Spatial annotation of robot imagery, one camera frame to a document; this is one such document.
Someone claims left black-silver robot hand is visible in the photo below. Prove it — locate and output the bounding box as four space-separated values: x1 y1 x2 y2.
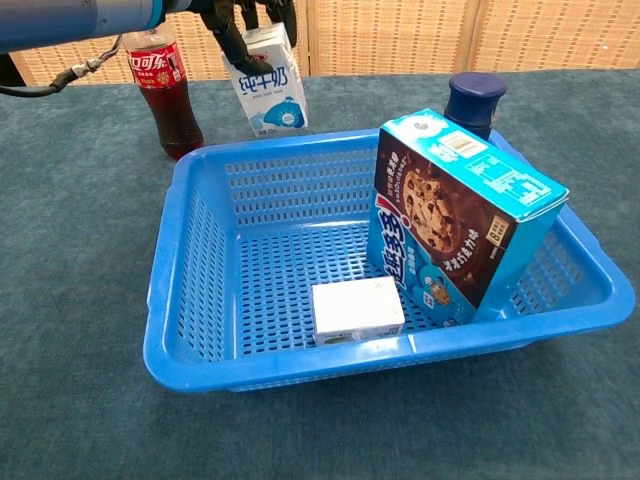
164 0 300 77

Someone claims white-blue pure milk carton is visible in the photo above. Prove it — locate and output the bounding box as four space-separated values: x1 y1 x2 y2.
221 23 310 139

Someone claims cola bottle red cap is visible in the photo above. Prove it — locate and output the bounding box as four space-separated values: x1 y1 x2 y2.
122 29 205 161

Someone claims dark blue bottle cap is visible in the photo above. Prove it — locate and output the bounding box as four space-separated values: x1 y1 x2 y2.
443 72 509 143

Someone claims blue chocolate cookie box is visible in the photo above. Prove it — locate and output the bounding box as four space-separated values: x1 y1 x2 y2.
366 108 570 326

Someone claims small white drink carton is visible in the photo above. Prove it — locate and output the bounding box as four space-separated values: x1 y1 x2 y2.
311 276 405 347

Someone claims blue perforated plastic basket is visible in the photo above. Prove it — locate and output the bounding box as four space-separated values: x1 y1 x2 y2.
142 127 636 394

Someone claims bamboo folding screen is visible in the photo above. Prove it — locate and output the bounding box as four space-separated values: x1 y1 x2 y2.
0 0 640 87

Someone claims teal table cloth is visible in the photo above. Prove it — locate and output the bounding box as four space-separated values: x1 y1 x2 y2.
0 69 640 480

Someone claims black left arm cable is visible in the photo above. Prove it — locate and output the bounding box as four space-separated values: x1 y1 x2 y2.
0 34 124 99

